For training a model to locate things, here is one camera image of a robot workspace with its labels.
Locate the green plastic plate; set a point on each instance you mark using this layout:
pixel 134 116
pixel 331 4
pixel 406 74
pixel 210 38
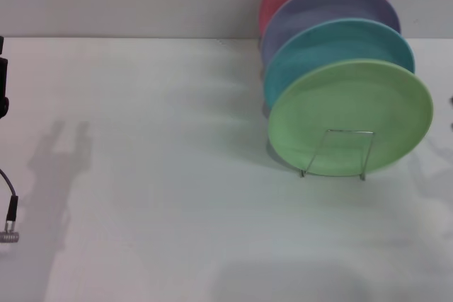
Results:
pixel 350 114

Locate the light blue plastic plate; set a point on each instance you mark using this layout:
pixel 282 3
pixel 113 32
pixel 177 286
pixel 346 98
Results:
pixel 318 54

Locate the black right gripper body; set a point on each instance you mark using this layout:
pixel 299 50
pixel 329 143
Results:
pixel 452 101

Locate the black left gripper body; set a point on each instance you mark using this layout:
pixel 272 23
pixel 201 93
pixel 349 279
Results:
pixel 3 79

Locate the purple plastic plate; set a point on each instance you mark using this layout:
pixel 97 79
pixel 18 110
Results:
pixel 318 8

